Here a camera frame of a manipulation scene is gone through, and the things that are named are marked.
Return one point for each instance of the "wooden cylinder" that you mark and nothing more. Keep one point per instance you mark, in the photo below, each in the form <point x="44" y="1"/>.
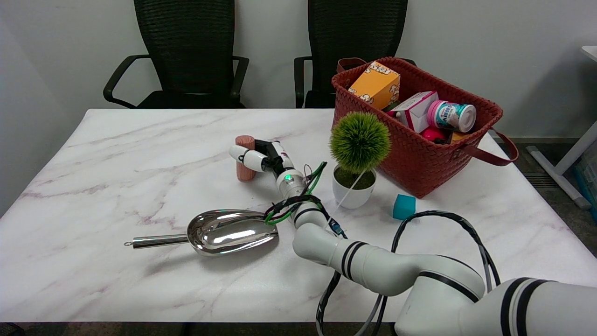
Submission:
<point x="245" y="173"/>

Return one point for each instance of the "orange popcorn box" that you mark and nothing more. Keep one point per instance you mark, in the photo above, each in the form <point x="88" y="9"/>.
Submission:
<point x="375" y="86"/>

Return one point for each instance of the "red ball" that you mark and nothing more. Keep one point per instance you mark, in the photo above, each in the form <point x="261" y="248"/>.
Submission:
<point x="433" y="135"/>

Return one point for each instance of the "green ball plant white pot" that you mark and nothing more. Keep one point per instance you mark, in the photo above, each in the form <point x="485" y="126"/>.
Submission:
<point x="359" y="142"/>

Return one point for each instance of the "small orange item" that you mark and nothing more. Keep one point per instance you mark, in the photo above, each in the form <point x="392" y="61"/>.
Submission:
<point x="457" y="137"/>

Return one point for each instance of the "shiny metal scoop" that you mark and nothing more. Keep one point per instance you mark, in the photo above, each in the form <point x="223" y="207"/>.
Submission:
<point x="228" y="231"/>

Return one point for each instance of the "pink teal canister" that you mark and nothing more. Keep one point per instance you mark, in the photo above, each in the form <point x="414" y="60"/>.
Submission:
<point x="452" y="116"/>

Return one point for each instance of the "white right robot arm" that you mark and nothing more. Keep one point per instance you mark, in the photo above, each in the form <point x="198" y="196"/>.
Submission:
<point x="396" y="270"/>

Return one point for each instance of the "black mesh office chair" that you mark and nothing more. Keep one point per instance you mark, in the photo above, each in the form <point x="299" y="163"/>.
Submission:
<point x="354" y="32"/>
<point x="186" y="46"/>

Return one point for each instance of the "white desk frame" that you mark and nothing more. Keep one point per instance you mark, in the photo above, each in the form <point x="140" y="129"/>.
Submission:
<point x="576" y="151"/>

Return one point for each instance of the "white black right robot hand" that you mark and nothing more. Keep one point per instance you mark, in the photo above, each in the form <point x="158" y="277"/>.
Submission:
<point x="279" y="156"/>

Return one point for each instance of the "red woven basket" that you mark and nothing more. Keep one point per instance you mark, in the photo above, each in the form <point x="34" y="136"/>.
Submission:
<point x="415" y="163"/>

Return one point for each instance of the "white pink carton box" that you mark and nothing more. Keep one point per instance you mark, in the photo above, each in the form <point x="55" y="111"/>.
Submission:
<point x="415" y="112"/>

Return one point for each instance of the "teal cube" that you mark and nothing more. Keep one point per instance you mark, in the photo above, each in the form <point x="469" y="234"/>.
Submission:
<point x="403" y="207"/>

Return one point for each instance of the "blue storage bin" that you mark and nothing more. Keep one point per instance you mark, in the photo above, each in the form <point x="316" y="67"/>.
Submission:
<point x="588" y="179"/>

